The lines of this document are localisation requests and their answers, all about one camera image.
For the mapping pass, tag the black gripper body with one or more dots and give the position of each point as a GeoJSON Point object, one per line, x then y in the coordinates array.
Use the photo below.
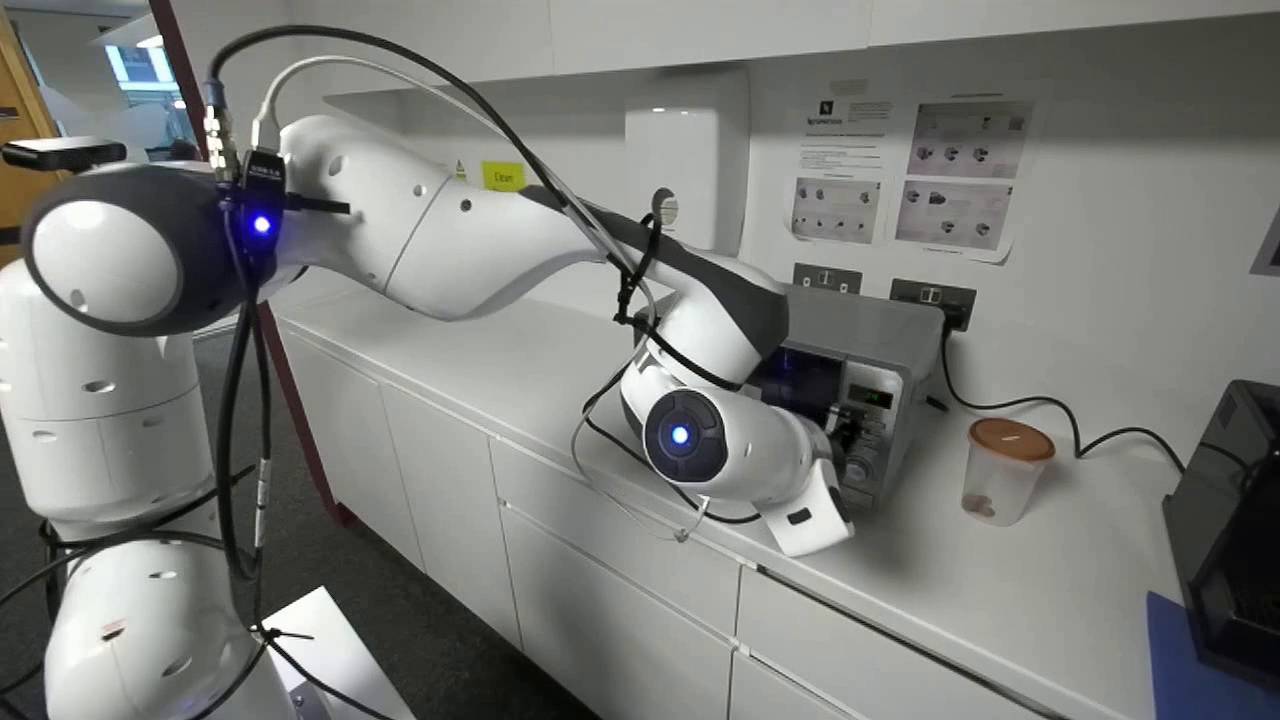
{"type": "Point", "coordinates": [847, 455]}

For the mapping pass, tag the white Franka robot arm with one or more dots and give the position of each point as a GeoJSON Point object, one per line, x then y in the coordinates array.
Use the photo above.
{"type": "Point", "coordinates": [401, 227]}

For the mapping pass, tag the grey microwave oven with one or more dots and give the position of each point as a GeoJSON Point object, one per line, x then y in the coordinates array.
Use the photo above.
{"type": "Point", "coordinates": [866, 332]}

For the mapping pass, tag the clear cup with brown lid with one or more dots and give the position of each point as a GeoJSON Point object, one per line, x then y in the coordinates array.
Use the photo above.
{"type": "Point", "coordinates": [1004, 472]}

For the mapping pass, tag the white instruction poster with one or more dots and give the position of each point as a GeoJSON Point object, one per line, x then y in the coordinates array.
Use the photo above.
{"type": "Point", "coordinates": [963, 212]}

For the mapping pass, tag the white counter cabinet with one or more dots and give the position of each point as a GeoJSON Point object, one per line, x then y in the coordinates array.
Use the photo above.
{"type": "Point", "coordinates": [602, 624]}

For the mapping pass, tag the black countertop appliance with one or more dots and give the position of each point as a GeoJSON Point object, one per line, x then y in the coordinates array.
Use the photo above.
{"type": "Point", "coordinates": [1232, 535]}

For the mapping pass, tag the blue mat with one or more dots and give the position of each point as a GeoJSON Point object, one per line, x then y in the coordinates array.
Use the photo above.
{"type": "Point", "coordinates": [1184, 672]}

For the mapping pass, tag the yellow sticker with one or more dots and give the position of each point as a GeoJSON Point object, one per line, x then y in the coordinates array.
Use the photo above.
{"type": "Point", "coordinates": [507, 174]}

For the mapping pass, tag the white base platform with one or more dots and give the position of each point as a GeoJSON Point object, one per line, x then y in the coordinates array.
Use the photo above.
{"type": "Point", "coordinates": [341, 662]}

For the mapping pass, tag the wooden door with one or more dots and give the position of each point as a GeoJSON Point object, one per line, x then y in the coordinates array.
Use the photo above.
{"type": "Point", "coordinates": [22, 134]}

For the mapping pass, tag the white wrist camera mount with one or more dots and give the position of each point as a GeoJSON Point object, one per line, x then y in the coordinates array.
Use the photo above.
{"type": "Point", "coordinates": [806, 522]}

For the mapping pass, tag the small black wall socket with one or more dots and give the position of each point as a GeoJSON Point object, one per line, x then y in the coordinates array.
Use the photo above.
{"type": "Point", "coordinates": [825, 276]}

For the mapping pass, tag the wide black wall socket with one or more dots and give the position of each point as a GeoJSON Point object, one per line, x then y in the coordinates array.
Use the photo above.
{"type": "Point", "coordinates": [932, 303]}

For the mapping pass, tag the white wall dispenser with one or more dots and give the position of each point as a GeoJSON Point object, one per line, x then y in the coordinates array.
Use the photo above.
{"type": "Point", "coordinates": [686, 155]}

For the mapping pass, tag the white wall cabinet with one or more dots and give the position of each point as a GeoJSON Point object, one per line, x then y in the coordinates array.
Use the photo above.
{"type": "Point", "coordinates": [800, 25]}

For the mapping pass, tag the dark red door frame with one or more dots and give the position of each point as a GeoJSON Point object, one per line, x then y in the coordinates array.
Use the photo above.
{"type": "Point", "coordinates": [181, 67]}

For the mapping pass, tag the black camera on stand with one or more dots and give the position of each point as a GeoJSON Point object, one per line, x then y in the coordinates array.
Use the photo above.
{"type": "Point", "coordinates": [61, 155]}

